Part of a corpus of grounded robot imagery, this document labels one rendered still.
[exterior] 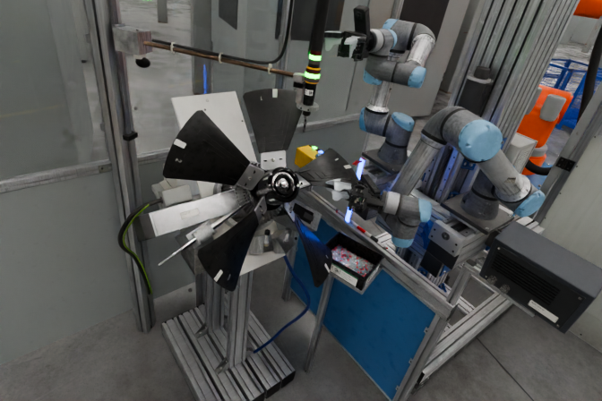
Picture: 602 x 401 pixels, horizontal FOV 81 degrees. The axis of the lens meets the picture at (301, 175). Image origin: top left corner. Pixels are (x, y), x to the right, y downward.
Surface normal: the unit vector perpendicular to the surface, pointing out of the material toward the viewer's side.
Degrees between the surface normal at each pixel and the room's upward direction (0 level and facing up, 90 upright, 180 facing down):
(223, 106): 50
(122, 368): 0
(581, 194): 90
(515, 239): 15
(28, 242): 90
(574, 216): 90
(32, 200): 90
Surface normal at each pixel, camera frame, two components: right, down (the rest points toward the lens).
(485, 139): 0.18, 0.45
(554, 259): -0.07, -0.77
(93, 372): 0.13, -0.85
